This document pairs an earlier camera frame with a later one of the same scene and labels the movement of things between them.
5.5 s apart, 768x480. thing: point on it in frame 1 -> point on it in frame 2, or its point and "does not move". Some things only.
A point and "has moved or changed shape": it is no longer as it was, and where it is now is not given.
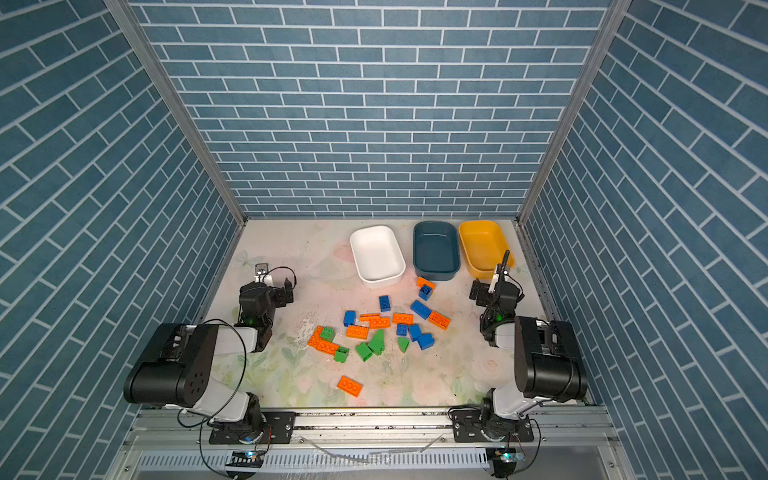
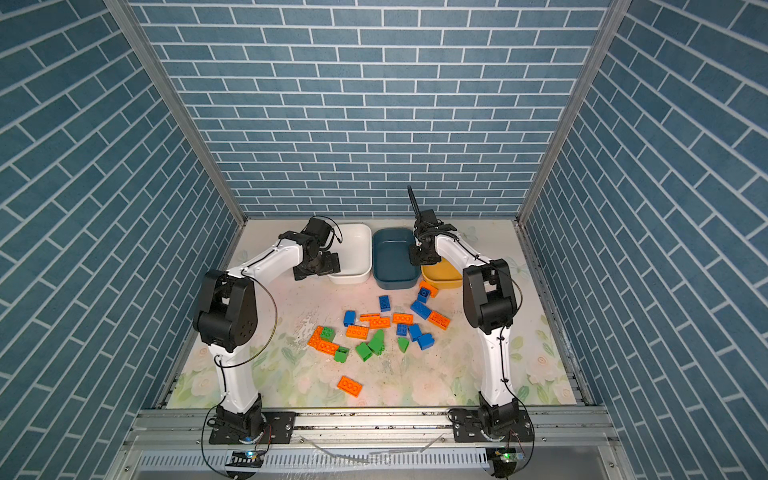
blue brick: [349, 318] does not move
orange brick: [407, 319] does not move
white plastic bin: [379, 258] -> [355, 254]
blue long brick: [420, 309] does not move
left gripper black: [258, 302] -> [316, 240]
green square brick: [328, 334] does not move
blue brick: [384, 302] does not move
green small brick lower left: [341, 354] does not move
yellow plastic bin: [485, 246] -> [442, 275]
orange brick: [439, 319] does not move
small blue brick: [425, 292] does not move
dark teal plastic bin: [436, 253] has moved or changed shape
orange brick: [420, 282] has moved or changed shape
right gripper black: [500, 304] -> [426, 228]
